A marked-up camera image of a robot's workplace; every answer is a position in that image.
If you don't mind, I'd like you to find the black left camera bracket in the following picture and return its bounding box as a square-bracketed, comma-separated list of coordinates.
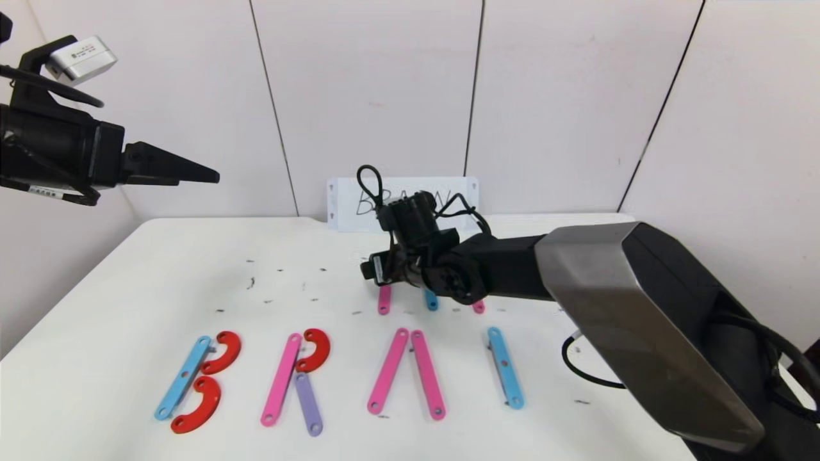
[13, 35, 78, 113]

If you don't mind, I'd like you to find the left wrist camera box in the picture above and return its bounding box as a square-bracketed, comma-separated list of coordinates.
[46, 36, 119, 87]

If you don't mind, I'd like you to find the white BRAIN sign card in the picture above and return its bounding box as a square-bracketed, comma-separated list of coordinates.
[327, 177, 479, 232]

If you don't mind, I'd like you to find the black cable with white label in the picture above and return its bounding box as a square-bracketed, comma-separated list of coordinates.
[0, 174, 102, 207]

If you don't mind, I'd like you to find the large red curved piece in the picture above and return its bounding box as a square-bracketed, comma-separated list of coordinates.
[200, 331, 242, 376]
[170, 376, 221, 435]

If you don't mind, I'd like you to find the black right camera cable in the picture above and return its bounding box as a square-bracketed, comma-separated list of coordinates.
[357, 165, 385, 209]

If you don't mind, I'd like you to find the small red curved piece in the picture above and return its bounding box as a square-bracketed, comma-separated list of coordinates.
[295, 328, 331, 375]

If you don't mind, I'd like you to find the long light blue bar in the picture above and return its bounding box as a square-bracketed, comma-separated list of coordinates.
[486, 327, 524, 410]
[154, 336, 213, 421]

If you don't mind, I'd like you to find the thick black looped cable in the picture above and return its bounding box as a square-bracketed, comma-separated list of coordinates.
[562, 330, 627, 389]

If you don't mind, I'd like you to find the short purple bar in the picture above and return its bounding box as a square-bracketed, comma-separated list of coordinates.
[293, 373, 323, 437]

